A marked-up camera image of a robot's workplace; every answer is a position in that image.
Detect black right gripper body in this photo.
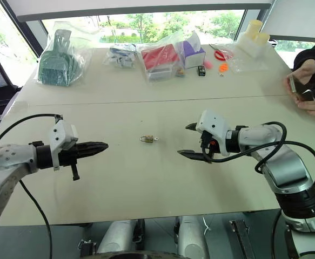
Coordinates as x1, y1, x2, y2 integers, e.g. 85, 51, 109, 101
199, 131, 220, 165

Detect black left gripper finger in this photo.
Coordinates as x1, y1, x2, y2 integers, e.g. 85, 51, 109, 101
76, 140, 110, 152
77, 148, 108, 160

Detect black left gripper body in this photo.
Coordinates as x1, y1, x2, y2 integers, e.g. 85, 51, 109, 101
58, 144, 81, 182

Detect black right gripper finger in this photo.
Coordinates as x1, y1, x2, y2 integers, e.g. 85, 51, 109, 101
177, 149, 212, 163
184, 122, 199, 133

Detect silver smartphone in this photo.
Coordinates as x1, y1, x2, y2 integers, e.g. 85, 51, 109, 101
287, 73, 315, 103

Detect person's right hand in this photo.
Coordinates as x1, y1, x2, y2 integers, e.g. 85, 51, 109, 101
282, 57, 315, 94

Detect purple white tissue box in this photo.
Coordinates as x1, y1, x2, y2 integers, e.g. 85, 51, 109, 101
182, 30, 207, 70

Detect red box in plastic bag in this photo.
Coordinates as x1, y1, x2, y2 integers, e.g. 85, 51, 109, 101
137, 37, 186, 83

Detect clear plastic zip bag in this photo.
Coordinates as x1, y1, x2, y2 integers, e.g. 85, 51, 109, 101
228, 57, 267, 74

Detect silver robot leg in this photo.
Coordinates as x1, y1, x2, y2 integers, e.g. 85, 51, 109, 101
176, 215, 211, 256
96, 219, 135, 255

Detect green plastic dustpans in bag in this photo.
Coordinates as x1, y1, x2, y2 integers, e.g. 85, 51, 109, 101
34, 21, 93, 88

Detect bag of white blue parts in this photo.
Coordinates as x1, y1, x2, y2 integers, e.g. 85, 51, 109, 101
102, 43, 137, 70

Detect white roller blind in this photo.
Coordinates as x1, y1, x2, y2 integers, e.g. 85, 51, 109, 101
262, 0, 315, 42
4, 0, 272, 23

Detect person's black clothing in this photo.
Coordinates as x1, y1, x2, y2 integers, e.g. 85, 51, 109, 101
292, 36, 315, 102

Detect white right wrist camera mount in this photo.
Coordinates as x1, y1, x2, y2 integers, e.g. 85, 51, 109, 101
195, 108, 232, 158

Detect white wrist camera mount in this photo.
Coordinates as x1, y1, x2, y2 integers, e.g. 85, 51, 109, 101
48, 119, 79, 172
195, 108, 232, 158

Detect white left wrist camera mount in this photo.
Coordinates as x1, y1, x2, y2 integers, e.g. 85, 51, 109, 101
48, 119, 79, 172

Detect red handled scissors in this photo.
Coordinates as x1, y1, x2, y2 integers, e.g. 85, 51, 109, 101
209, 44, 236, 62

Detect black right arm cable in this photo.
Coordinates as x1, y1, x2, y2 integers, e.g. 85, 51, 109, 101
200, 121, 315, 190

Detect metal table bracket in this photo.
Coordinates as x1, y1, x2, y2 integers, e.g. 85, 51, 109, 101
228, 219, 257, 259

